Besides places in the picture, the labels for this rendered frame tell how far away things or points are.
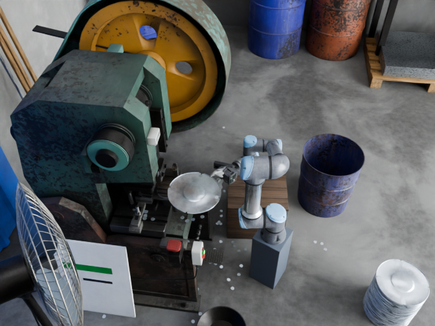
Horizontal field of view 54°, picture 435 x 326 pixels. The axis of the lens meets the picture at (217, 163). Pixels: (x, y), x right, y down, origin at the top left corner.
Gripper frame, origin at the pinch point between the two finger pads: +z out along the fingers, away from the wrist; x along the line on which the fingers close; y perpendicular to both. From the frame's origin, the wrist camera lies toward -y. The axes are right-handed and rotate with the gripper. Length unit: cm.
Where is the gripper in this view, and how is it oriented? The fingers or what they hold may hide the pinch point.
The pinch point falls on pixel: (210, 181)
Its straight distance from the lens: 239.3
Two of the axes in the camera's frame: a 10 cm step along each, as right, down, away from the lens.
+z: -7.2, 4.7, -5.1
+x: -0.2, 7.2, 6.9
